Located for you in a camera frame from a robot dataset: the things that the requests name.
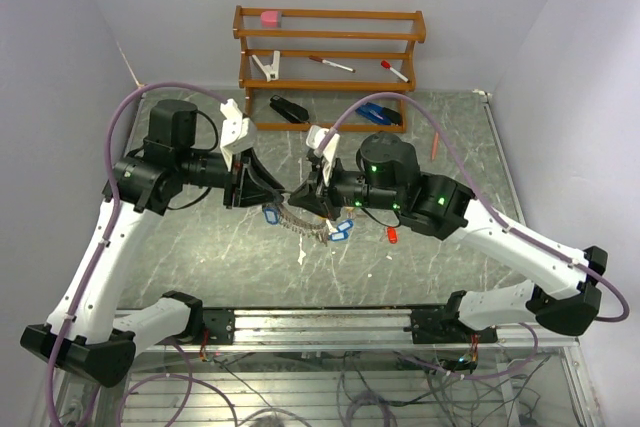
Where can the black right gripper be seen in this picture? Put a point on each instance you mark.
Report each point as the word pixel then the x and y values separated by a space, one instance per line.
pixel 317 197

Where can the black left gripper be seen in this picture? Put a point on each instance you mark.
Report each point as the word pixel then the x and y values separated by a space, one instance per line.
pixel 245 179

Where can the large keyring with keys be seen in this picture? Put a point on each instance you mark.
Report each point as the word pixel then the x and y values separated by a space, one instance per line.
pixel 276 213

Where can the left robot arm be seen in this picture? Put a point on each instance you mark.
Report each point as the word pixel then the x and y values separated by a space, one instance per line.
pixel 83 335

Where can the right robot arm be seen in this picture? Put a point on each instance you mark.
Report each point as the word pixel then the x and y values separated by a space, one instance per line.
pixel 557 292

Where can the blue key tag pair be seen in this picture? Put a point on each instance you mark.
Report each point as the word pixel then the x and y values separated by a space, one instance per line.
pixel 341 231

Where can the black stapler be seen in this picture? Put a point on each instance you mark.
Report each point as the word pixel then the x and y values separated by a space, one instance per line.
pixel 290 111

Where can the red key tag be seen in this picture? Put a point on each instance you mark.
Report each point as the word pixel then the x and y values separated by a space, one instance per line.
pixel 392 235

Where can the blue stapler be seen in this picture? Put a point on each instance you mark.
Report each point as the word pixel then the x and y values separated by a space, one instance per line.
pixel 380 115

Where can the white clip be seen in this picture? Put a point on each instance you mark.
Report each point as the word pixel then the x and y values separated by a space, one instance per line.
pixel 270 71

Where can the wooden three-tier shelf rack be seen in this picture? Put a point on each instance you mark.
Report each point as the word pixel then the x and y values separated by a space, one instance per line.
pixel 358 39

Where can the orange pencil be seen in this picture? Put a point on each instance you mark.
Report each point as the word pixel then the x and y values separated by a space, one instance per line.
pixel 435 146

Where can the red-capped white marker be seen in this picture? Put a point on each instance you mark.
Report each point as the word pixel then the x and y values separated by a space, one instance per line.
pixel 386 65

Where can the pink eraser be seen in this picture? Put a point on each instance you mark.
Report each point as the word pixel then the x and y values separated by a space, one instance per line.
pixel 270 19

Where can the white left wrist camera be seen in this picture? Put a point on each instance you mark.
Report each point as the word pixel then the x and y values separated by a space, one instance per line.
pixel 238 132

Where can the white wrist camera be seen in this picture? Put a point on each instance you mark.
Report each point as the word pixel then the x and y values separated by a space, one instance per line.
pixel 238 132
pixel 324 144

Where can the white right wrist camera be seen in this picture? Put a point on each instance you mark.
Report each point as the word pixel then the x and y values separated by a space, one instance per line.
pixel 324 144

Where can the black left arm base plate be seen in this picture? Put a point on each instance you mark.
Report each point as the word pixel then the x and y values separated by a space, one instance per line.
pixel 219 326

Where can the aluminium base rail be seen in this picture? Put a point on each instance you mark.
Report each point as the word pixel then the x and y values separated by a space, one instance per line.
pixel 256 330

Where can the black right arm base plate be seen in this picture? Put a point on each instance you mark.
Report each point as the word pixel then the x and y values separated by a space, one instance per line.
pixel 433 325

